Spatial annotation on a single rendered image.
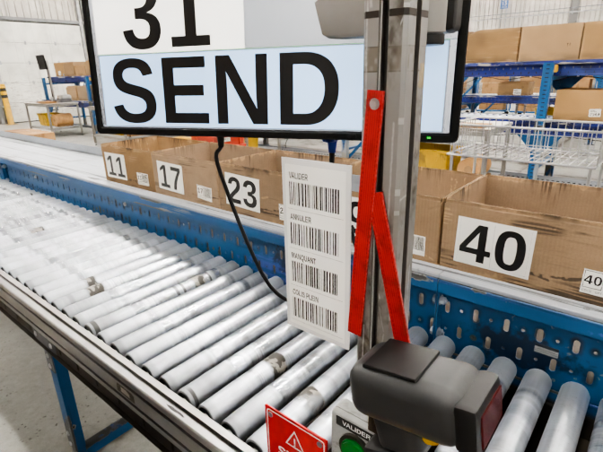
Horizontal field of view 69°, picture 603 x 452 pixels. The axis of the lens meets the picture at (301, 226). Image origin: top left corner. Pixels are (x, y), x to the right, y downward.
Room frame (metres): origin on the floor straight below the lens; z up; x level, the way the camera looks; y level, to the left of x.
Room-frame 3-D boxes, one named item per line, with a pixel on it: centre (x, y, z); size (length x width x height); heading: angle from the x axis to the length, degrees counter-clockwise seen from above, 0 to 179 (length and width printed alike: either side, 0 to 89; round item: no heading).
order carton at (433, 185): (1.18, -0.26, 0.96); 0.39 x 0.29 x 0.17; 50
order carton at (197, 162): (1.69, 0.34, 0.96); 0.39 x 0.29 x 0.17; 50
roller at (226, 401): (0.84, 0.03, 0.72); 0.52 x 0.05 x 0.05; 140
